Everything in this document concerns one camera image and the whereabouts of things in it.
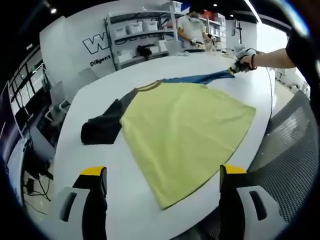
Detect black device on shelf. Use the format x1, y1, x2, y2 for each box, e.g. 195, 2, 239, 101
136, 44, 153, 60

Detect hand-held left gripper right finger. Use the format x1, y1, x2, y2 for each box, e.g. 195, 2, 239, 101
219, 164, 288, 240

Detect yellow colour-block garment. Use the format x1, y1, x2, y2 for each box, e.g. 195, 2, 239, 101
80, 70, 257, 211

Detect person's black shirt sleeve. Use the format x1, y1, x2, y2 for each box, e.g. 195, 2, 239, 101
284, 24, 312, 69

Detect grey metal shelving rack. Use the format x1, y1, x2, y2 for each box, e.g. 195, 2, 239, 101
106, 1, 227, 71

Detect person's right hand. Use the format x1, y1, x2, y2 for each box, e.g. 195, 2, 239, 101
238, 53, 258, 73

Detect black computer monitor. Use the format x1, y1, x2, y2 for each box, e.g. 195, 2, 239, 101
13, 106, 35, 127

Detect black floor cables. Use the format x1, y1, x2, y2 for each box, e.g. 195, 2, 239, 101
23, 174, 53, 216

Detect grey mesh office chair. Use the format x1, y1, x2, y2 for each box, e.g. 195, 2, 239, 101
246, 89, 316, 223

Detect white storage bin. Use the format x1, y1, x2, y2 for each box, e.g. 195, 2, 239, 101
143, 20, 160, 32
113, 24, 128, 38
126, 22, 145, 35

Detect black tripod stand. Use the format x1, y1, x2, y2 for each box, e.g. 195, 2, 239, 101
233, 18, 243, 46

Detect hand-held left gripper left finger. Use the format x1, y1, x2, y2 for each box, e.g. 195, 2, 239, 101
51, 165, 108, 240

